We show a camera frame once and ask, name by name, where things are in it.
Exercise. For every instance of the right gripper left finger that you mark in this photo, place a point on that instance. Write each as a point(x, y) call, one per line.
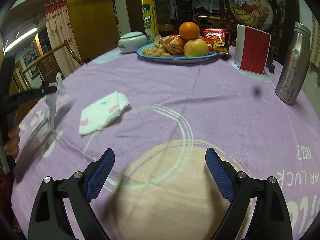
point(49, 218)

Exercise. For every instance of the clear plastic wrapper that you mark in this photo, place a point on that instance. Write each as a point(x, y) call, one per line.
point(53, 115)

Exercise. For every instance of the person's left hand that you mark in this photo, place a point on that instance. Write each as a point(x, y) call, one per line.
point(11, 148)

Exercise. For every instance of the wooden rattan chair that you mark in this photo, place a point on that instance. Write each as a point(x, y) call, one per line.
point(47, 65)

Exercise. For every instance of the folded white tissue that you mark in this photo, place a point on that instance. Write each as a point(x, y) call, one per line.
point(102, 112)

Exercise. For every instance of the purple tablecloth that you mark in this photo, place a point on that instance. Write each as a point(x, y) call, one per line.
point(160, 187)

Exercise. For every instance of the white lidded ceramic jar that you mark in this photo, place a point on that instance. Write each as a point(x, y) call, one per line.
point(131, 42)

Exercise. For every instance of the silver thermos bottle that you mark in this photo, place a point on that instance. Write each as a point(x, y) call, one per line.
point(296, 65)

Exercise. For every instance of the walnut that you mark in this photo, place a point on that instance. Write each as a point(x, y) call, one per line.
point(165, 54)
point(149, 53)

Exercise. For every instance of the yellow cylindrical canister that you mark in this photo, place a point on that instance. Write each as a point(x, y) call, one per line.
point(150, 19)

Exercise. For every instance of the blue rimmed fruit plate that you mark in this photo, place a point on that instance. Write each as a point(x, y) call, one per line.
point(174, 59)

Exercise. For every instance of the red and white box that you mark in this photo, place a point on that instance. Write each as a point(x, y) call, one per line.
point(252, 49)

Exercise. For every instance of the yellow apple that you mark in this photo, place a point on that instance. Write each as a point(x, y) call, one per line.
point(195, 48)

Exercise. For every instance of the red snack packet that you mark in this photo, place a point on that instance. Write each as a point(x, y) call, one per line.
point(216, 40)

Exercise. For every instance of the orange fruit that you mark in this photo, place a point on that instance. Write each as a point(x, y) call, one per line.
point(189, 31)

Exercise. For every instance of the round embroidered screen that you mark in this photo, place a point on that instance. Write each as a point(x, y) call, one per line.
point(259, 14)

